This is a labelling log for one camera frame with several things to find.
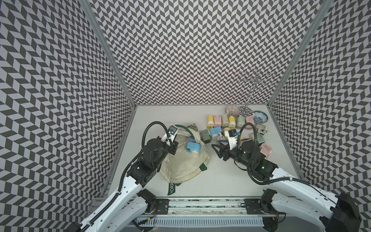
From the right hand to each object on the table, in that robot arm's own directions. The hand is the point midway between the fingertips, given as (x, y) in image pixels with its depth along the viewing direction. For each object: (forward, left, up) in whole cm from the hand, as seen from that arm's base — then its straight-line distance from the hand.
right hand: (215, 146), depth 74 cm
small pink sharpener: (+4, -33, -14) cm, 36 cm away
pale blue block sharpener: (+2, -5, 0) cm, 5 cm away
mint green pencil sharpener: (+25, -21, -12) cm, 35 cm away
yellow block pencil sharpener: (+25, 0, -12) cm, 28 cm away
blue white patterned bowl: (+34, -39, -17) cm, 54 cm away
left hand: (+4, +20, +5) cm, 22 cm away
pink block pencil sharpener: (+26, -28, -11) cm, 40 cm away
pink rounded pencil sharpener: (+26, -5, -12) cm, 29 cm away
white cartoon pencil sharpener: (+26, -11, -12) cm, 30 cm away
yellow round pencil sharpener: (+25, -15, -12) cm, 32 cm away
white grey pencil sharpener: (+21, -37, -16) cm, 45 cm away
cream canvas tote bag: (-4, +17, -17) cm, 25 cm away
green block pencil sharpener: (+13, -32, -15) cm, 37 cm away
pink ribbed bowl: (+40, -19, -16) cm, 47 cm away
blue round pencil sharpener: (+18, -3, -13) cm, 23 cm away
